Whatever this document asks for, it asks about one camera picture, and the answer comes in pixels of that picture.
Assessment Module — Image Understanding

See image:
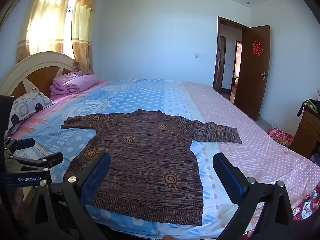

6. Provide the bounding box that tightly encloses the brown door frame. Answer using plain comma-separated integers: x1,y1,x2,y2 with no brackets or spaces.
212,16,251,93

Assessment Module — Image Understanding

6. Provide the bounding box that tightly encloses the red printed blanket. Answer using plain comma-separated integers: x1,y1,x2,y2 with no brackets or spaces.
292,187,320,222

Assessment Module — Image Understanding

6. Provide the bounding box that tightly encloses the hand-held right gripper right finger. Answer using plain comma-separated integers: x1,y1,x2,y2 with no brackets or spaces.
212,152,294,240

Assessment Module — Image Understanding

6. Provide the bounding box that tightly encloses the red checked cloth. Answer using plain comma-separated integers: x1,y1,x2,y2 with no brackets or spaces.
266,127,295,146

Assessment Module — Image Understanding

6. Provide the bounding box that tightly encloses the white and wooden headboard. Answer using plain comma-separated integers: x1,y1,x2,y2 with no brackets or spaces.
0,51,81,101

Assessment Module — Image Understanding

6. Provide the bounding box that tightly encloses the bed with dotted sheet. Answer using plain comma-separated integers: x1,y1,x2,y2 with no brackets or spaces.
0,79,320,238

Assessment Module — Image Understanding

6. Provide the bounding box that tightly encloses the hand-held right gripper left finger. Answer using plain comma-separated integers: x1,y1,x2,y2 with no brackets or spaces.
27,151,111,240

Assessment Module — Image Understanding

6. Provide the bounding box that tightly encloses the dark clothes pile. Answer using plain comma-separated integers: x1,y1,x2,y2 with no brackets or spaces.
297,99,320,118

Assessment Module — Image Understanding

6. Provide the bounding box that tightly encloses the wooden cabinet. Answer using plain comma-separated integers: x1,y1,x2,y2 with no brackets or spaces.
289,105,320,159

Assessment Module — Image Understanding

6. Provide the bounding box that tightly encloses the brown knit sweater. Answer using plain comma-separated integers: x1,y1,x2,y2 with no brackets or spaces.
61,109,242,226

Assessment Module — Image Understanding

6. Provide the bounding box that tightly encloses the brown wooden door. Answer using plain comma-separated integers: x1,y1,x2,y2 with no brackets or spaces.
234,25,271,121

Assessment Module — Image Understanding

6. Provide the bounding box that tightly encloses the yellow patterned curtain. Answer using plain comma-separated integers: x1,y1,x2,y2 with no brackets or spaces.
71,0,98,75
16,0,75,63

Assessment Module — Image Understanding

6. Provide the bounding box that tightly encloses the folded pink quilt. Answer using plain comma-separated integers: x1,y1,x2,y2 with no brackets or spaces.
49,71,100,97

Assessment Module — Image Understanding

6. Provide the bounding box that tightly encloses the red paper door decoration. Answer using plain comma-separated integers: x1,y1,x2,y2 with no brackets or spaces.
252,40,262,56

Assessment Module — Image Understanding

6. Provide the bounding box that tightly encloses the grey patterned pillow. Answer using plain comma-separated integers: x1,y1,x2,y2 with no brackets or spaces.
6,87,55,134

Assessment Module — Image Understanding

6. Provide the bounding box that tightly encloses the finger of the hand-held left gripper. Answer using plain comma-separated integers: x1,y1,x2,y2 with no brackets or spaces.
4,138,36,156
4,152,64,173

